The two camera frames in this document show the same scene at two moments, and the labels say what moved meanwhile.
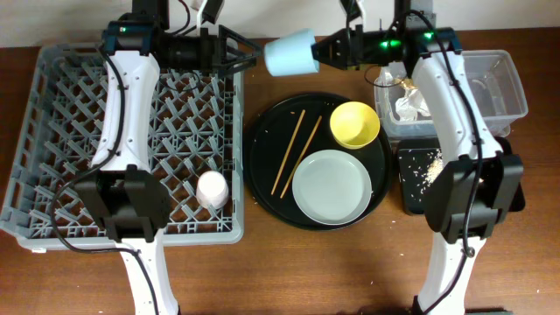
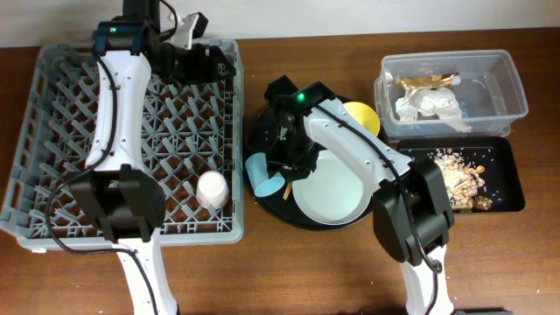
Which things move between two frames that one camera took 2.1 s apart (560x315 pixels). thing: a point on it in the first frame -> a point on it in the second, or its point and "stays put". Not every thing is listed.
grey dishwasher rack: [197, 137] stays put
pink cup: [212, 192] stays put
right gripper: [348, 38] -> [275, 158]
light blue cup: [291, 54] -> [262, 185]
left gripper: [214, 49] -> [200, 71]
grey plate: [332, 187] stays put
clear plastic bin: [401, 111] stays put
